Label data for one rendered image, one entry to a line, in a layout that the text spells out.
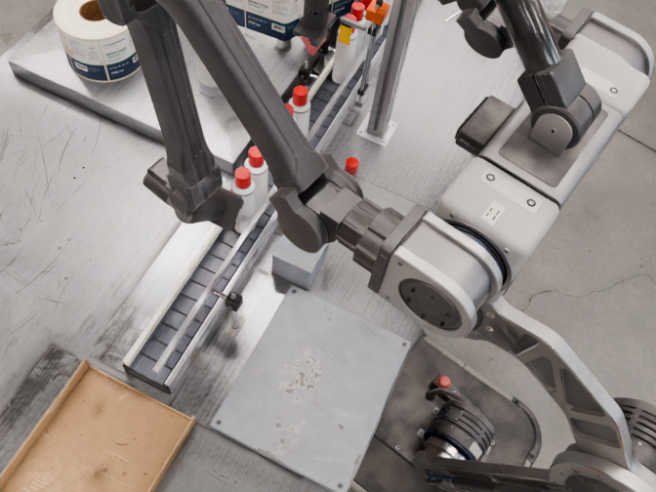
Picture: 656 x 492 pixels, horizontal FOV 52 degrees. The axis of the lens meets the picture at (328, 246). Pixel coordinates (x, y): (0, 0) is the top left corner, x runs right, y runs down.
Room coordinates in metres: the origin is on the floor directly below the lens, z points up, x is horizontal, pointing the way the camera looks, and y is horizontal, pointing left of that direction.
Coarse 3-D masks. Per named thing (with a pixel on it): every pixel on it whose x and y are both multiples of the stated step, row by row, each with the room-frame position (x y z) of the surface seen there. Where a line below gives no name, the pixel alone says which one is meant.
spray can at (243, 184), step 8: (240, 168) 0.80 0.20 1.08; (240, 176) 0.78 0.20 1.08; (248, 176) 0.79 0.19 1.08; (232, 184) 0.79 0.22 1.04; (240, 184) 0.78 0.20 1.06; (248, 184) 0.78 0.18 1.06; (240, 192) 0.77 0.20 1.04; (248, 192) 0.77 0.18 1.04; (248, 200) 0.77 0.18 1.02; (248, 208) 0.77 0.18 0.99; (240, 216) 0.77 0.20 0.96; (248, 216) 0.77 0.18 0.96; (240, 224) 0.77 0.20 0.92; (240, 232) 0.77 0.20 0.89
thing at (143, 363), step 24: (360, 72) 1.33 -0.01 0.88; (312, 120) 1.14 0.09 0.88; (312, 144) 1.06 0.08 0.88; (264, 216) 0.83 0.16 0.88; (216, 240) 0.74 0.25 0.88; (216, 264) 0.68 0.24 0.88; (240, 264) 0.70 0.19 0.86; (192, 288) 0.61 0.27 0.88; (216, 288) 0.62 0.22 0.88; (168, 312) 0.55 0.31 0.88; (168, 336) 0.49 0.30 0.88; (192, 336) 0.50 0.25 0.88; (144, 360) 0.43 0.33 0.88; (168, 360) 0.44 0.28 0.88
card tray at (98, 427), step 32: (96, 384) 0.38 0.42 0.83; (64, 416) 0.31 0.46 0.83; (96, 416) 0.32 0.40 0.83; (128, 416) 0.33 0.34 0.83; (160, 416) 0.34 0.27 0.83; (192, 416) 0.34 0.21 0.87; (32, 448) 0.24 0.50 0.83; (64, 448) 0.25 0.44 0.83; (96, 448) 0.26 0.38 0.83; (128, 448) 0.27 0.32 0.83; (160, 448) 0.28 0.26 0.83; (0, 480) 0.16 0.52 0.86; (32, 480) 0.18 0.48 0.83; (64, 480) 0.19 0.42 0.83; (96, 480) 0.20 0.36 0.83; (128, 480) 0.21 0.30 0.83; (160, 480) 0.22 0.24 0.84
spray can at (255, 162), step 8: (248, 152) 0.85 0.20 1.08; (256, 152) 0.85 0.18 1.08; (248, 160) 0.85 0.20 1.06; (256, 160) 0.83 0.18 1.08; (264, 160) 0.85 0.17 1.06; (248, 168) 0.83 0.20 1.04; (256, 168) 0.84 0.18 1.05; (264, 168) 0.84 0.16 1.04; (256, 176) 0.83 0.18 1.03; (264, 176) 0.84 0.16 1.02; (256, 184) 0.83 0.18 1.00; (264, 184) 0.84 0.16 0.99; (256, 192) 0.83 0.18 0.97; (264, 192) 0.84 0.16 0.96; (256, 200) 0.83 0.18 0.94; (256, 208) 0.83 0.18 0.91
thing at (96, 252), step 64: (0, 64) 1.18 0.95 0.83; (448, 64) 1.48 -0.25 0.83; (512, 64) 1.52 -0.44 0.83; (0, 128) 0.98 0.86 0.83; (64, 128) 1.01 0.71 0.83; (128, 128) 1.05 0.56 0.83; (448, 128) 1.24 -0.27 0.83; (0, 192) 0.79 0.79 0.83; (64, 192) 0.82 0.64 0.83; (128, 192) 0.85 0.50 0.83; (384, 192) 0.99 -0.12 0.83; (0, 256) 0.63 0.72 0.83; (64, 256) 0.66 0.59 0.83; (128, 256) 0.69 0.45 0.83; (192, 256) 0.71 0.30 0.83; (0, 320) 0.48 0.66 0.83; (64, 320) 0.51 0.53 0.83; (128, 320) 0.53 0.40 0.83; (256, 320) 0.58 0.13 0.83; (384, 320) 0.64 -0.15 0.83; (0, 384) 0.35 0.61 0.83; (64, 384) 0.37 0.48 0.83; (128, 384) 0.39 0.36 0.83; (192, 384) 0.42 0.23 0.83; (0, 448) 0.23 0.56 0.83; (192, 448) 0.29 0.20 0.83
